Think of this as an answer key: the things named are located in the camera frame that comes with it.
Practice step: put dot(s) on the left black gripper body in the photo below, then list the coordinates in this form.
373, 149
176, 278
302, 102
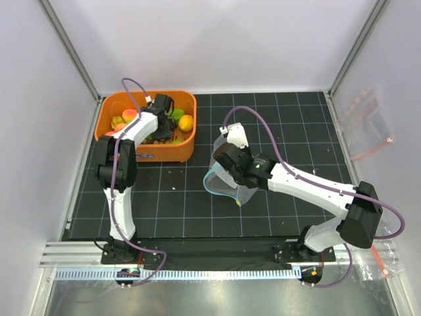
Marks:
164, 133

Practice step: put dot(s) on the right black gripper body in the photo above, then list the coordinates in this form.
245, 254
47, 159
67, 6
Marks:
247, 151

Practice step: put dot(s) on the clear zip top bag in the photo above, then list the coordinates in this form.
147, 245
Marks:
220, 182

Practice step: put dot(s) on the brown longan bunch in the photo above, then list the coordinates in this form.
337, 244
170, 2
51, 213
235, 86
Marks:
157, 142

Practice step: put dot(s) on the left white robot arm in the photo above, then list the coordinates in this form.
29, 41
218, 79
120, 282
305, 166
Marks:
116, 170

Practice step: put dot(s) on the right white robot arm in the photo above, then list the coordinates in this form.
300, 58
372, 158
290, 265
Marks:
356, 214

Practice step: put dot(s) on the green starfruit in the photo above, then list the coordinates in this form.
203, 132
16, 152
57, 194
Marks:
176, 114

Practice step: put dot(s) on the yellow orange mango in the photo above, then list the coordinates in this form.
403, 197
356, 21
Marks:
186, 123

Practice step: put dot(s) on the peach at back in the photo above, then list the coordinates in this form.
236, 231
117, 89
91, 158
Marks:
129, 114

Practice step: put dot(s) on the orange plastic basket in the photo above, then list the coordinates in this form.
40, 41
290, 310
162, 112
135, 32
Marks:
117, 102

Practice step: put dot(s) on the peach in middle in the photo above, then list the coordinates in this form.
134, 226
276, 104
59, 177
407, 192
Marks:
119, 127

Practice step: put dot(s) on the yellow starfruit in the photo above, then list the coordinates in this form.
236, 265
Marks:
115, 121

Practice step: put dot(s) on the black grid mat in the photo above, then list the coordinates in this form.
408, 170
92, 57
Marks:
169, 199

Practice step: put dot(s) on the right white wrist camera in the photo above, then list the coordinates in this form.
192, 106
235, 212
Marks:
235, 134

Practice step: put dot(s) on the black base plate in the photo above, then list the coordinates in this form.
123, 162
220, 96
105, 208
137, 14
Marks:
214, 254

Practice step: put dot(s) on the slotted cable duct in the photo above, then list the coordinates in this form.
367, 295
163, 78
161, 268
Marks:
121, 274

